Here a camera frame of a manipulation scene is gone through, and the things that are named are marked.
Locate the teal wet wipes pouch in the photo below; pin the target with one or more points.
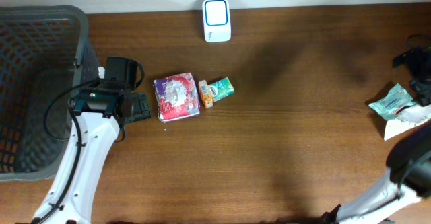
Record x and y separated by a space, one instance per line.
396 99

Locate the white barcode scanner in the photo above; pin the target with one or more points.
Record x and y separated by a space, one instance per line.
216 21

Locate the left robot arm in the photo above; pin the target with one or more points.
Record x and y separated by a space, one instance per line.
99 109

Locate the green tissue pack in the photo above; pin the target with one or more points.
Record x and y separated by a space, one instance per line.
221 89

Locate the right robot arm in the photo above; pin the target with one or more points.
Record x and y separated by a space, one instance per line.
407 176

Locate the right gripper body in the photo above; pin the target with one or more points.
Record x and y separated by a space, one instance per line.
405 58

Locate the white tube gold cap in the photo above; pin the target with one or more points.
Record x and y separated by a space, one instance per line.
407 119

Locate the small orange box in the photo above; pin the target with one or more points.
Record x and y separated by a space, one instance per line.
205 94

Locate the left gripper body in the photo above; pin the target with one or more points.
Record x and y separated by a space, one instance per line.
140 106

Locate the red purple snack bag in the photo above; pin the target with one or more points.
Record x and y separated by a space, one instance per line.
177 97

